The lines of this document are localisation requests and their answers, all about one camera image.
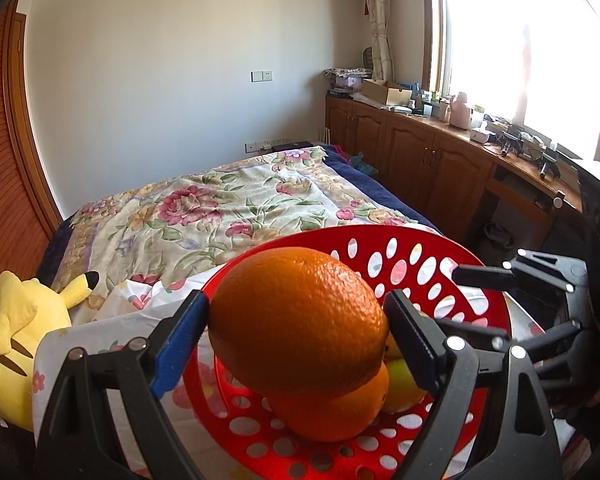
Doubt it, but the floral bed quilt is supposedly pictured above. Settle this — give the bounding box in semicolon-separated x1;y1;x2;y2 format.
49;145;437;326

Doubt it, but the cardboard box on cabinet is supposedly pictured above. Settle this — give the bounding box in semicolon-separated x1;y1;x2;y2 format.
361;79;412;106

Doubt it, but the window with wooden frame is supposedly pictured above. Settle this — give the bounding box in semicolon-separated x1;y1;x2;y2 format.
424;0;600;160

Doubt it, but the patterned curtain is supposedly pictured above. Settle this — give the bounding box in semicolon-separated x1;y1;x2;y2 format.
365;0;393;81

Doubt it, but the red perforated plastic basket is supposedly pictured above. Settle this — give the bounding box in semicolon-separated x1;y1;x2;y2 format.
183;224;512;479

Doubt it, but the white wall switch plate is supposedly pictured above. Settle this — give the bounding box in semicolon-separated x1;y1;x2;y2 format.
250;70;273;84

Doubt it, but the yellow Pikachu plush toy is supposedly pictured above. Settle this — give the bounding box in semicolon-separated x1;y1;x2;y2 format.
0;271;99;431

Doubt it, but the wooden sideboard cabinet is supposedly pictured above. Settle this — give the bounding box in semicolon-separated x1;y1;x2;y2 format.
325;96;582;249

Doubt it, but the strawberry print white cloth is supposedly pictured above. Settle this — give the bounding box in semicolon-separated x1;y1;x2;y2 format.
33;266;544;479

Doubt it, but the wall power socket strip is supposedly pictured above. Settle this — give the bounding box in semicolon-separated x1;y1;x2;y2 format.
244;138;290;154

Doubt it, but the white pink teapot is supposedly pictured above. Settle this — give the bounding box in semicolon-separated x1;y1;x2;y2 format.
449;91;472;130

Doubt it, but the smaller orange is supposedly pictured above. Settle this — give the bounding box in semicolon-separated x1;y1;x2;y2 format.
266;364;389;442

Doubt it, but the green apple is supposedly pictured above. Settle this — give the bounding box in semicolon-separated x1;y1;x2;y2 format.
381;359;427;414

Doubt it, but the large orange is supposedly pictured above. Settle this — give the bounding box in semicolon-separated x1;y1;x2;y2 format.
208;247;389;396

